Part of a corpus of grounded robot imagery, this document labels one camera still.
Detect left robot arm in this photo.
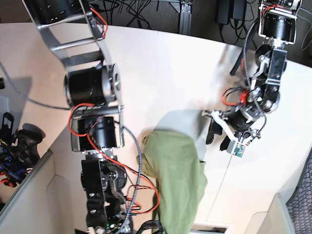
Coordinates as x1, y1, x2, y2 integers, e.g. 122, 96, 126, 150
202, 0, 302, 157

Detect black power adapter left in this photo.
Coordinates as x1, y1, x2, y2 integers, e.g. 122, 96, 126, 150
216, 0, 233, 25

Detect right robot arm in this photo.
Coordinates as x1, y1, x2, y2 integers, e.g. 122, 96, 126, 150
24, 0, 133, 234

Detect black remote control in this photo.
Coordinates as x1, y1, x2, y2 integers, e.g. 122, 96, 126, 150
0, 112, 14, 142

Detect blue orange clamp tools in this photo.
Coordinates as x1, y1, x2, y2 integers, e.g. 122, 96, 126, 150
0, 139, 31, 188

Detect aluminium frame post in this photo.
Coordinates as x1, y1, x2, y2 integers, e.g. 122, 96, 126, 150
170, 0, 194, 36

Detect grey partition panel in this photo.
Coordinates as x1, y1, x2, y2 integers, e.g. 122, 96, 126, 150
244, 194, 295, 234
0, 152, 75, 234

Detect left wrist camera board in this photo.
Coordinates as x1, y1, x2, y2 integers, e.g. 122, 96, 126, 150
232, 144, 246, 157

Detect white cable grommet tray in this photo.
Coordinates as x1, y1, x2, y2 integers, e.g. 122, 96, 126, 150
189, 223, 229, 234

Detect black power adapter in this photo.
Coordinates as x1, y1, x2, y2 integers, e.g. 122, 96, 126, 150
216, 0, 233, 25
232, 0, 247, 20

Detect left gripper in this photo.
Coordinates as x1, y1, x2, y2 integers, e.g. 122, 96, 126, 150
201, 106, 263, 151

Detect grey partition panel right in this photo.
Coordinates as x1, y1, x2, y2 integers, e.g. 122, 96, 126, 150
244, 194, 295, 234

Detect green t-shirt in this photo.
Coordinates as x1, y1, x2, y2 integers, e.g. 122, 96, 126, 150
142, 131, 208, 234

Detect black power adapter right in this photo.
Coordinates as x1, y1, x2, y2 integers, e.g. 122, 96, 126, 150
232, 0, 247, 20

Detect grey partition panel left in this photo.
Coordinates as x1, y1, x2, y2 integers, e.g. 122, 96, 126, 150
0, 152, 75, 234

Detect black game controller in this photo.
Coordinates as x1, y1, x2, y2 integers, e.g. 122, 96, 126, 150
16, 123, 45, 167

